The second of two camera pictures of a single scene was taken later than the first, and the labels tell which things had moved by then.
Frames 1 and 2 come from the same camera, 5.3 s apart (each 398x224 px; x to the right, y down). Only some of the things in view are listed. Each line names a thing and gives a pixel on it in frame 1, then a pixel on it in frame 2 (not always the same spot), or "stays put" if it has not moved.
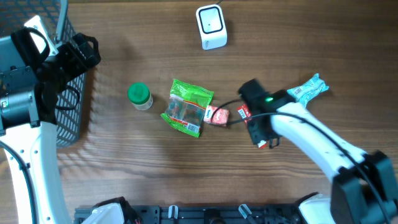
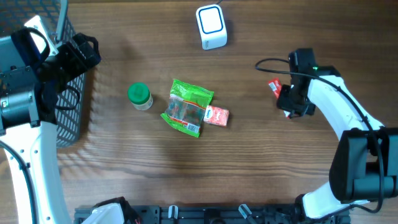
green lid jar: (139, 94) stays put
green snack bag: (186, 107) stays put
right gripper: (256, 135) → (283, 102)
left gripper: (80, 65) stays put
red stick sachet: (244, 111) → (276, 86)
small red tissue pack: (221, 116) stays put
